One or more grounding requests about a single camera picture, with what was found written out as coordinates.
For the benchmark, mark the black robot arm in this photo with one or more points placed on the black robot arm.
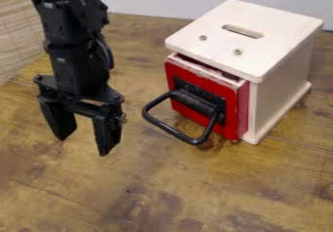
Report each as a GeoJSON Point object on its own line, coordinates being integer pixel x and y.
{"type": "Point", "coordinates": [72, 21]}

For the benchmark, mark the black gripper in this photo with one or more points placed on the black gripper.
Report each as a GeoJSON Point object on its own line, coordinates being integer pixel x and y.
{"type": "Point", "coordinates": [77, 90]}

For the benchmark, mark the black metal drawer handle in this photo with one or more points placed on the black metal drawer handle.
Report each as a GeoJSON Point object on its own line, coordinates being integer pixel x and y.
{"type": "Point", "coordinates": [195, 102]}

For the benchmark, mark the red drawer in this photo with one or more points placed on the red drawer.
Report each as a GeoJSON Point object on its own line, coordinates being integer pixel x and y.
{"type": "Point", "coordinates": [209, 88]}

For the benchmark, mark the white wooden drawer box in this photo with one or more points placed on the white wooden drawer box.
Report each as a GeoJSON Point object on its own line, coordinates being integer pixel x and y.
{"type": "Point", "coordinates": [262, 45]}

